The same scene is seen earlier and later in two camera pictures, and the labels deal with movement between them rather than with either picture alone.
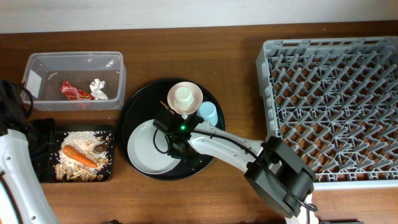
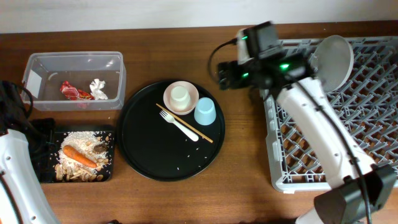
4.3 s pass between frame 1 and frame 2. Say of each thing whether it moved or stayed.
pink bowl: moved
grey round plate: moved
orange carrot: stayed
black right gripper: moved
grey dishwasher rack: stayed
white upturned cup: moved
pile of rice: stayed
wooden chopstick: moved
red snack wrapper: stayed
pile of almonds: stayed
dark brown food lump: stayed
